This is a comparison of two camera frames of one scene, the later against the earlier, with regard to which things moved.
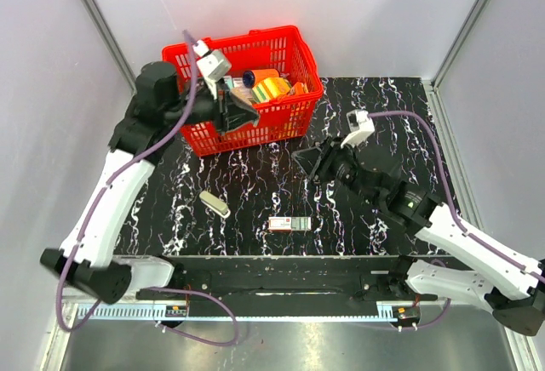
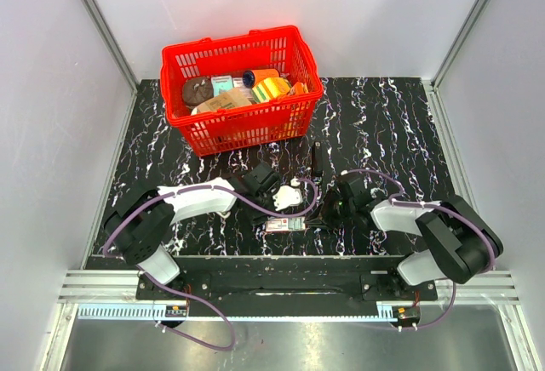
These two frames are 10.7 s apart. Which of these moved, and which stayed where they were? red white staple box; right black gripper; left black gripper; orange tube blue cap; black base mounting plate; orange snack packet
Moved: right black gripper; left black gripper
Stayed: red white staple box; orange snack packet; orange tube blue cap; black base mounting plate
